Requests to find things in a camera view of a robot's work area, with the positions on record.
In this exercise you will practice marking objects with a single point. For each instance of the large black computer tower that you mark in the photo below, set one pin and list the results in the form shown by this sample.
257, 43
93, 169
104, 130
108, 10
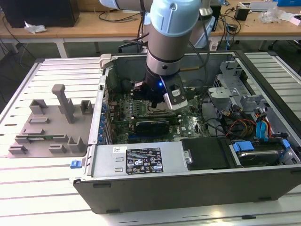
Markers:
47, 14

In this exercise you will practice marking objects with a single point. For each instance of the white plug adapter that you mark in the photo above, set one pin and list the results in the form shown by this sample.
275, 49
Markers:
214, 46

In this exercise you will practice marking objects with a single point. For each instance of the grey flat tray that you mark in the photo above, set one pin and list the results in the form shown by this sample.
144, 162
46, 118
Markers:
261, 5

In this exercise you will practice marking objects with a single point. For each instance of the hard disk in blue carrier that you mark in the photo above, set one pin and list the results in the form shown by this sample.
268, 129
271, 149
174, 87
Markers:
256, 158

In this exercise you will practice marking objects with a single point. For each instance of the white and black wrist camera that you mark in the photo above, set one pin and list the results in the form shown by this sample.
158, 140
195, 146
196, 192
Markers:
176, 99

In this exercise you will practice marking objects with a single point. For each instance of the small black adapter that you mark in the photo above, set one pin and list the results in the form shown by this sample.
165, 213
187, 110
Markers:
232, 27

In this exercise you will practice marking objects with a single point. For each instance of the green motherboard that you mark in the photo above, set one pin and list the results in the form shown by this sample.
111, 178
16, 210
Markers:
190, 127

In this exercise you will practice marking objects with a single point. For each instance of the grey plastic case latch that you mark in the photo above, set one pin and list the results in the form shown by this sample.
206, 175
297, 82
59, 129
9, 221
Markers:
105, 60

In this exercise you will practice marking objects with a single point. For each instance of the brown cardboard box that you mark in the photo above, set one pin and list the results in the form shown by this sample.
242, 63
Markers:
89, 4

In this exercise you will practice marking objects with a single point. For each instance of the black box on desk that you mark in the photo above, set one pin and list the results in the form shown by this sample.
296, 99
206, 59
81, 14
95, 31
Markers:
217, 21

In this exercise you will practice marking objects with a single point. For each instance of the silver power supply black label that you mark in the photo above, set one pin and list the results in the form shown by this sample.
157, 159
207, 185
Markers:
105, 162

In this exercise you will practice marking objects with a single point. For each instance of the CPU socket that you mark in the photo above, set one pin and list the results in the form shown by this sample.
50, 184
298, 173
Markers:
157, 114

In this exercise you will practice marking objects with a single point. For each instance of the silver CPU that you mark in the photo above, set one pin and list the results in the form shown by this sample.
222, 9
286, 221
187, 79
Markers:
161, 108

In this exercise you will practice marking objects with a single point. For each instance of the RAM slot black clips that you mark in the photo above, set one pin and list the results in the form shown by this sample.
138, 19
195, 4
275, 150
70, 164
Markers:
152, 115

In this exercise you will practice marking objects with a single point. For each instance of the black open PC case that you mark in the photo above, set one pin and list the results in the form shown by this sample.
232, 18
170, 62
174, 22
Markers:
164, 195

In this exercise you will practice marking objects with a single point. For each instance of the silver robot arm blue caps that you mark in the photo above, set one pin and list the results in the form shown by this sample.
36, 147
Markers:
169, 40

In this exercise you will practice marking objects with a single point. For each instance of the RAM slot white clips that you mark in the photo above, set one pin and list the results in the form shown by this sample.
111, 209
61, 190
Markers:
175, 118

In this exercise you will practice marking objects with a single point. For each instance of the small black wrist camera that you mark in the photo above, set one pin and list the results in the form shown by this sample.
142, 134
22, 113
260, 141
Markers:
138, 86

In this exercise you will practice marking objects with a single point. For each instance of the wooden desk white frame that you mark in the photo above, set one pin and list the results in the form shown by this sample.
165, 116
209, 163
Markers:
89, 26

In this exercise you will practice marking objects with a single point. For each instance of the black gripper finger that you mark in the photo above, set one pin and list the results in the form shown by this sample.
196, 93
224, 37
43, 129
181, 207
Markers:
155, 104

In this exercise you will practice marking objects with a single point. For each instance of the grey parts rack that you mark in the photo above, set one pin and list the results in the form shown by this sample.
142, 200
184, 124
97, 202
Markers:
56, 126

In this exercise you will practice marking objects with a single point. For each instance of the black graphics card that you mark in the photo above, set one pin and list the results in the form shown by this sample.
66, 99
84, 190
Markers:
152, 129

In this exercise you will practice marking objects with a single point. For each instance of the small white box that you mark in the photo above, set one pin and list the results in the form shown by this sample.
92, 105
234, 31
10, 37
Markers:
296, 20

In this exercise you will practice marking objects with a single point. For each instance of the blue box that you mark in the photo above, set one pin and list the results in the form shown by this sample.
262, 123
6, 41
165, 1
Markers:
289, 2

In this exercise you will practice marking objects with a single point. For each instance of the green RAM stick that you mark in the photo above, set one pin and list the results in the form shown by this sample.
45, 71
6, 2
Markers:
48, 137

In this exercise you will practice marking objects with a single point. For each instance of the black plastic shroud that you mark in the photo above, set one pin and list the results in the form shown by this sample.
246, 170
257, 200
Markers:
204, 153

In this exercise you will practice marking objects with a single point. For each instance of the small black cube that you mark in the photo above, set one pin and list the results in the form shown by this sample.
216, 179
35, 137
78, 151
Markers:
241, 14

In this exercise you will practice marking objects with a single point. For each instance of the blue case release tab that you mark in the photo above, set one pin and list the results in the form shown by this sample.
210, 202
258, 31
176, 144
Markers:
75, 164

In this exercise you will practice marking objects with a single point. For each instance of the crumpled white paper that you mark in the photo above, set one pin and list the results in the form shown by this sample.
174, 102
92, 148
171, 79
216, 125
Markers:
35, 28

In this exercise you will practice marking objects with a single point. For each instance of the clear plastic bags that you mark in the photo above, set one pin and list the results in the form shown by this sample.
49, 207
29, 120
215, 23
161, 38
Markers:
270, 15

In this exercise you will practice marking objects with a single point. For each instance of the silver metal drive cage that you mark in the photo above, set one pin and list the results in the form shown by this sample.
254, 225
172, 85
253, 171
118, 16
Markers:
221, 92

